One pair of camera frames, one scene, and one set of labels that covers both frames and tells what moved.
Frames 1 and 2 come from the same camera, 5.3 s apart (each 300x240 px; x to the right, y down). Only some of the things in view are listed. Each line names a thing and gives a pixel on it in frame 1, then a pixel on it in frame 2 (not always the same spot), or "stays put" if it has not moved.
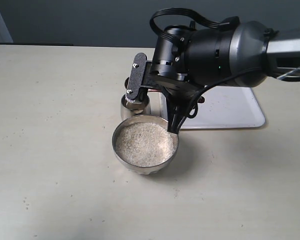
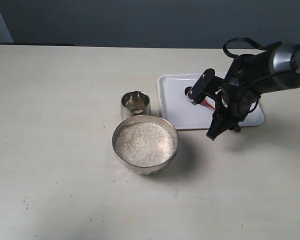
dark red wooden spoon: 201,100 -> 188,89
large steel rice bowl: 146,170 stays put
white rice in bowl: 145,143 stays put
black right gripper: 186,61 -> 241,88
